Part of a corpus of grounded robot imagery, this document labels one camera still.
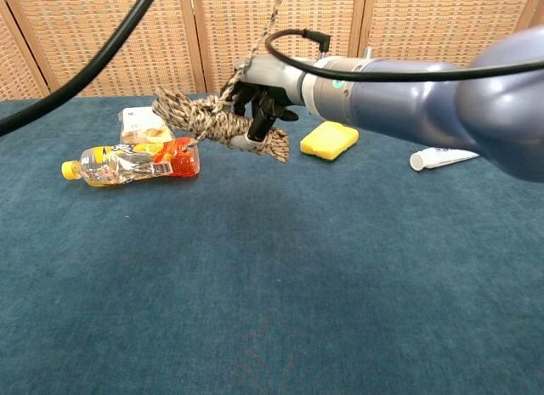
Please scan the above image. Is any thin black cable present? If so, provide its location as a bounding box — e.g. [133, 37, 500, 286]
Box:
[263, 28, 544, 83]

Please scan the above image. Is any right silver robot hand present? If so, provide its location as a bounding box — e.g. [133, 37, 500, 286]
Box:
[228, 54, 308, 152]

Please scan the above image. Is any clear snack bag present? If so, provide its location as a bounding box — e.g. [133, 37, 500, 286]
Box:
[117, 105, 176, 145]

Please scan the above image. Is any white toothpaste tube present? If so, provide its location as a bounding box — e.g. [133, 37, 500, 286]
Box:
[409, 147, 481, 172]

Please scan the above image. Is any plastic bottle with yellow cap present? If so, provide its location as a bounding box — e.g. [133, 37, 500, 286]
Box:
[61, 136, 201, 188]

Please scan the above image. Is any blue table cloth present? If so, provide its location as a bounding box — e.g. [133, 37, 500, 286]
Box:
[0, 85, 544, 395]

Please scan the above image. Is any yellow sponge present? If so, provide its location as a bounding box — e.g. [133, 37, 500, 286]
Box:
[299, 121, 360, 161]

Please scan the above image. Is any woven folding screen panel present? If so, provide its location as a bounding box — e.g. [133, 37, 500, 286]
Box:
[526, 0, 544, 30]
[356, 0, 539, 71]
[190, 0, 367, 94]
[0, 0, 208, 98]
[0, 0, 53, 101]

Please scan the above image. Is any thick black cable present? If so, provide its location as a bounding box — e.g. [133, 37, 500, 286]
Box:
[0, 0, 163, 138]

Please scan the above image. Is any camouflage braided rope bundle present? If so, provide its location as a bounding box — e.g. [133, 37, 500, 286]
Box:
[151, 0, 291, 163]

